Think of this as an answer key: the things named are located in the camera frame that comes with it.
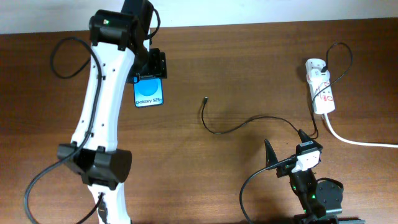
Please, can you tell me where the blue Samsung Galaxy smartphone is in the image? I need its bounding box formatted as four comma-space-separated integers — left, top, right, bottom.
134, 78, 164, 108

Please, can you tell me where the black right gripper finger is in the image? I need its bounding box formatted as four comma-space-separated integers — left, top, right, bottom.
264, 139, 277, 167
298, 129, 312, 143

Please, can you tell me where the white USB charger plug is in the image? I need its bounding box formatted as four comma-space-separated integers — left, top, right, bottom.
307, 68, 330, 85

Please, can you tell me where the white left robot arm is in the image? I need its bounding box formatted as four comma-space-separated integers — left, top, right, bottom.
57, 1, 167, 223

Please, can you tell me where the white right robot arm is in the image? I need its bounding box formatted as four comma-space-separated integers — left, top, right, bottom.
264, 129, 366, 224

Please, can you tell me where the white power strip cord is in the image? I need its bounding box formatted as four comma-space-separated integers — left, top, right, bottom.
322, 113, 398, 149

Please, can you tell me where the white power strip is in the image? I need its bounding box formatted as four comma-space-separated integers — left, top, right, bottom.
305, 58, 335, 114

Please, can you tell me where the black USB charging cable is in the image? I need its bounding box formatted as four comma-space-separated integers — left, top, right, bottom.
201, 42, 354, 140

